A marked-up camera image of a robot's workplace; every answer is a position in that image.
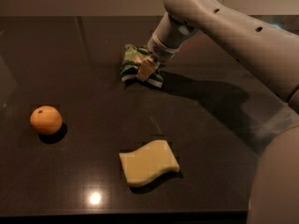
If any green jalapeno chip bag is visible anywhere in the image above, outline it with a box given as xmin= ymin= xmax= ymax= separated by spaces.
xmin=121 ymin=44 xmax=164 ymax=88

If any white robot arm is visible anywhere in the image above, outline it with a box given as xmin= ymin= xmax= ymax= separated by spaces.
xmin=137 ymin=0 xmax=299 ymax=224

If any yellow wavy sponge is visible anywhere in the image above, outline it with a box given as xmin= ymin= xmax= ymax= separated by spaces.
xmin=119 ymin=140 xmax=180 ymax=188

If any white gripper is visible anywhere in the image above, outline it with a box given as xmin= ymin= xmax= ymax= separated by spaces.
xmin=136 ymin=12 xmax=197 ymax=81

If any orange fruit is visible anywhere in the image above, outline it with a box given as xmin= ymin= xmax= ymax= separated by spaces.
xmin=30 ymin=105 xmax=63 ymax=135

